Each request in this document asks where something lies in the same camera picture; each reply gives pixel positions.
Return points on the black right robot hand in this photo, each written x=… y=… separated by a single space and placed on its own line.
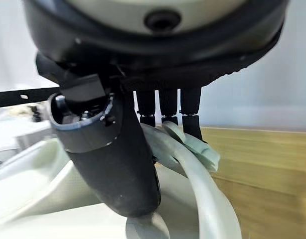
x=123 y=159

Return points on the black shoe rack bar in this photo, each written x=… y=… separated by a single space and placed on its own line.
x=11 y=96

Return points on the small dark object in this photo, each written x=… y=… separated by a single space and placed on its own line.
x=37 y=113

